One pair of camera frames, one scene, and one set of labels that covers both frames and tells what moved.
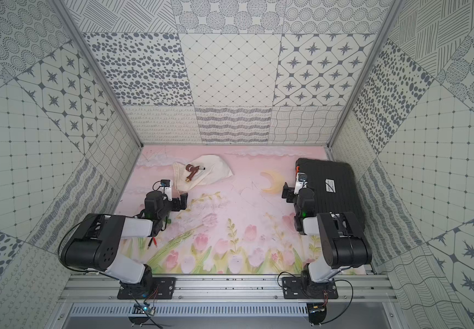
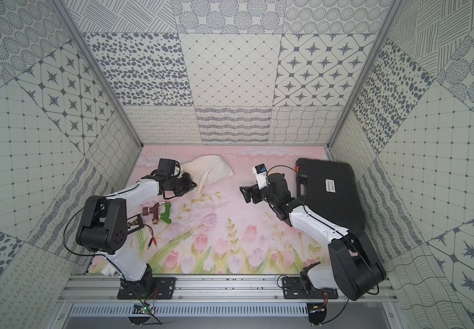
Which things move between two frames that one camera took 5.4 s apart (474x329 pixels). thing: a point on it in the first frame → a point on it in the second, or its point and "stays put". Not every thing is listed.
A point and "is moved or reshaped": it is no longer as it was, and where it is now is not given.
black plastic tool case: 334,186 stays put
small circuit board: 143,308 stays put
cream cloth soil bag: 216,168 stays put
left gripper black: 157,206 → 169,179
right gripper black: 288,191 → 247,194
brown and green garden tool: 193,170 is moved or reshaped
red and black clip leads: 153,239 stays put
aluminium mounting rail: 227,289 stays put
